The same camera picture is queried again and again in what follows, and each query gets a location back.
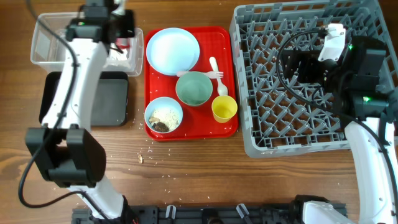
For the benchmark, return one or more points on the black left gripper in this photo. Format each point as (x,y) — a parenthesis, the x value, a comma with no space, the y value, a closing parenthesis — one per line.
(130,30)

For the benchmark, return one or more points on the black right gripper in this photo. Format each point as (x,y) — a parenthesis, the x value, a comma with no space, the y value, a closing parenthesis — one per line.
(298,65)

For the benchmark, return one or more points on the white napkin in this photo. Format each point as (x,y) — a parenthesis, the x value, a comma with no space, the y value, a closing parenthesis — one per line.
(116,58)

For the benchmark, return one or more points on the light blue plate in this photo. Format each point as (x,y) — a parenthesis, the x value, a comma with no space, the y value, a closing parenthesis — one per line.
(172,50)

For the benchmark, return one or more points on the white plastic spoon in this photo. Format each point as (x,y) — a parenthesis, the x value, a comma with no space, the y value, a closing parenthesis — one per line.
(221,88)

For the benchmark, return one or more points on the yellow cup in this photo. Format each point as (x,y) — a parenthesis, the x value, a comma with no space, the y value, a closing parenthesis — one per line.
(224,107)

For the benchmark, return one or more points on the green bowl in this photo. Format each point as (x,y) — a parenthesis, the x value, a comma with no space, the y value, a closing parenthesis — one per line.
(194,89)

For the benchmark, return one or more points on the light blue bowl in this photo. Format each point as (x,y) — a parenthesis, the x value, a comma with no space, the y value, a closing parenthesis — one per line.
(162,102)

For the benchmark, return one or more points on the white plastic fork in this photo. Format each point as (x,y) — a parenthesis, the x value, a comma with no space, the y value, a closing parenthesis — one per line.
(211,75)

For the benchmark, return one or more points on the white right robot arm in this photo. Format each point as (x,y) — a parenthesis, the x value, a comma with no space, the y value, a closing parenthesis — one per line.
(351,72)

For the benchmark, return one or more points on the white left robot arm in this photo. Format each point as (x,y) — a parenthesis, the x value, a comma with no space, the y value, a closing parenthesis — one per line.
(63,148)

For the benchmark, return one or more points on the grey dishwasher rack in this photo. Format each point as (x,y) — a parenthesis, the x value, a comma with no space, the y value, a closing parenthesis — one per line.
(285,95)

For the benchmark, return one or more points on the black waste tray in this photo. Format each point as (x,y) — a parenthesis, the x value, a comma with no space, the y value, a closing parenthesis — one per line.
(110,104)

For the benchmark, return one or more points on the clear plastic bin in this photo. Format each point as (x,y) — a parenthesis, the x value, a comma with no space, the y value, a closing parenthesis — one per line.
(48,53)

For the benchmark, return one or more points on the red plastic tray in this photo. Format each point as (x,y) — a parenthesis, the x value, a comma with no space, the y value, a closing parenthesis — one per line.
(197,122)

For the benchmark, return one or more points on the rice and food scraps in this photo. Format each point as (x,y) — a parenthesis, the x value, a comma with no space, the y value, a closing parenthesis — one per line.
(164,120)

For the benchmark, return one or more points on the food crumb on table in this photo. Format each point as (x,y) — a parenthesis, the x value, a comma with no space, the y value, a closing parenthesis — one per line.
(140,159)

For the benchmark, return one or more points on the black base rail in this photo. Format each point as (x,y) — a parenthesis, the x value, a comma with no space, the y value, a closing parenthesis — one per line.
(273,213)

